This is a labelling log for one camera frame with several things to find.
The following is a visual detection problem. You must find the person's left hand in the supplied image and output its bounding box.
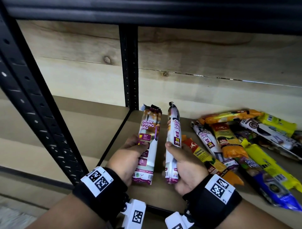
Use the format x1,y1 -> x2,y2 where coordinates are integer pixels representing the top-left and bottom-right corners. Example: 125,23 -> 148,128
105,135 -> 149,187

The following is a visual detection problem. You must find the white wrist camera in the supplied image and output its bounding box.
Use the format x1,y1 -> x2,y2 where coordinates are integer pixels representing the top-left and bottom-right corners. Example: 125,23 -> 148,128
120,198 -> 147,229
165,211 -> 195,229

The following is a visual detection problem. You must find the drawstring bag packet purple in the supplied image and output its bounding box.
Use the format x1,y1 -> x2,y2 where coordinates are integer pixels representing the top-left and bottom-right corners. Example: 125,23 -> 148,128
164,101 -> 182,184
132,103 -> 163,185
239,118 -> 302,161
190,120 -> 240,171

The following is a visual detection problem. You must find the yellow Casa 25L packet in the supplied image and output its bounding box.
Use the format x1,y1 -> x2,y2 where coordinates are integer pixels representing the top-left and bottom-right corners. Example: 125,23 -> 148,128
240,138 -> 302,193
257,113 -> 298,138

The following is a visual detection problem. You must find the black wristband with marker tags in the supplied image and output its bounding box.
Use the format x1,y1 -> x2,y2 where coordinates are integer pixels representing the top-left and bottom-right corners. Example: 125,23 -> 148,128
183,174 -> 243,229
72,166 -> 129,222

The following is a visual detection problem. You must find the person's right hand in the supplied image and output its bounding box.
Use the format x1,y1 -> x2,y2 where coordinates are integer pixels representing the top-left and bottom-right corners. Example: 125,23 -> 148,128
164,141 -> 209,196

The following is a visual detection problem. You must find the orange Casa 60L packet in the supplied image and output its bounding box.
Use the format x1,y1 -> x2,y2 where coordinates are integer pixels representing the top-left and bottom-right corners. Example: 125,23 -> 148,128
181,135 -> 244,186
209,122 -> 249,159
198,109 -> 264,125

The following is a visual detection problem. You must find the black metal wooden shelf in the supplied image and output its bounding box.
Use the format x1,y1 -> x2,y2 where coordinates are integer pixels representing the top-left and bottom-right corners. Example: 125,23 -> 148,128
0,0 -> 302,229

